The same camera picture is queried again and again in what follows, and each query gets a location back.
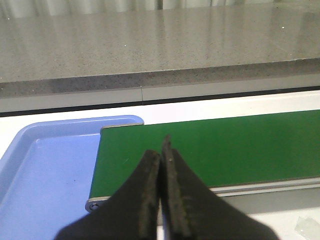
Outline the blue plastic tray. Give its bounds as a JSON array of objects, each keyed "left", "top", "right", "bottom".
[{"left": 0, "top": 115, "right": 143, "bottom": 240}]

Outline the green conveyor belt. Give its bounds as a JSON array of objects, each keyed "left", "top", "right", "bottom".
[{"left": 89, "top": 109, "right": 320, "bottom": 199}]

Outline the aluminium conveyor frame rail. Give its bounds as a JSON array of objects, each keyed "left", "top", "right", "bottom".
[{"left": 85, "top": 123, "right": 320, "bottom": 213}]

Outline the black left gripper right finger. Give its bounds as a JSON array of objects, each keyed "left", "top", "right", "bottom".
[{"left": 159, "top": 135, "right": 278, "bottom": 240}]

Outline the crumpled clear tape piece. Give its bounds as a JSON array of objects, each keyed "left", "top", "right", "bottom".
[{"left": 294, "top": 216, "right": 320, "bottom": 240}]

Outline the grey stone countertop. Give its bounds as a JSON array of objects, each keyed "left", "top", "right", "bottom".
[{"left": 0, "top": 0, "right": 320, "bottom": 117}]

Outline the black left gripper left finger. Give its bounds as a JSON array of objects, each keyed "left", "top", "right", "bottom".
[{"left": 55, "top": 150, "right": 161, "bottom": 240}]

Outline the grey curtain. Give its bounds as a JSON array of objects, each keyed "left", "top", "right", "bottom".
[{"left": 0, "top": 0, "right": 320, "bottom": 18}]

